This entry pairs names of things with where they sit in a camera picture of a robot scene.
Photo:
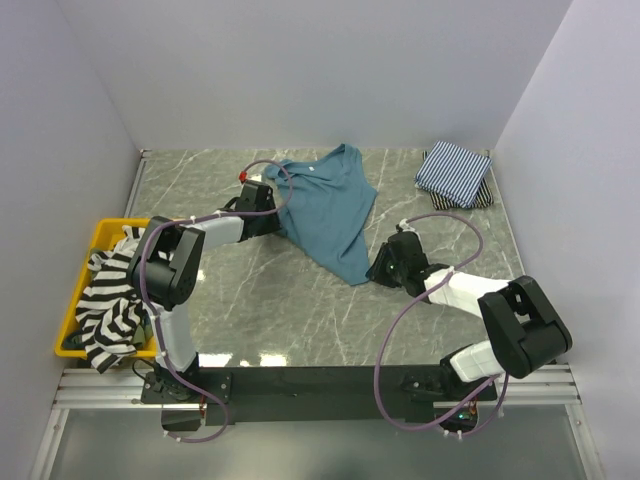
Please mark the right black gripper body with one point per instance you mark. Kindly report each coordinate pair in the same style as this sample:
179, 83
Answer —
386, 271

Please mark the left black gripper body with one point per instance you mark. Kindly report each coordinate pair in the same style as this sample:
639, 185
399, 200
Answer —
269, 223

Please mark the teal ribbed tank top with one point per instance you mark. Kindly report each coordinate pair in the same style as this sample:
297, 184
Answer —
328, 204

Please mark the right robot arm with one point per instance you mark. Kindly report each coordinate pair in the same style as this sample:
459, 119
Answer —
525, 332

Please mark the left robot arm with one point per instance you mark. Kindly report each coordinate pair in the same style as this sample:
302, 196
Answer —
164, 268

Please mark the blue white striped folded garment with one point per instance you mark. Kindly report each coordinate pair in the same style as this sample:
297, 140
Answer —
453, 172

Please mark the dark striped folded garment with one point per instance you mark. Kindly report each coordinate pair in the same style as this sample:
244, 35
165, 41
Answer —
483, 199

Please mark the black white striped garment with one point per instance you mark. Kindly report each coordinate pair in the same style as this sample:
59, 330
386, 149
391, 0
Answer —
108, 310

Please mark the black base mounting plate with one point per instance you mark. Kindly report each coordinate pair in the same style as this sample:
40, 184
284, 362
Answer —
269, 394

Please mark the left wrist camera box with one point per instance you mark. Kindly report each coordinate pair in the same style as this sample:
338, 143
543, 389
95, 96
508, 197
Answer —
245, 176

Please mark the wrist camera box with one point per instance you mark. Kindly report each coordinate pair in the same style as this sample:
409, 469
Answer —
245, 176
404, 226

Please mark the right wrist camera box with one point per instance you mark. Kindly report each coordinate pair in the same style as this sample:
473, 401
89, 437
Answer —
404, 226

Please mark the aluminium rail frame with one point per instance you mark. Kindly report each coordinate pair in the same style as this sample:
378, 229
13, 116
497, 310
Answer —
121, 389

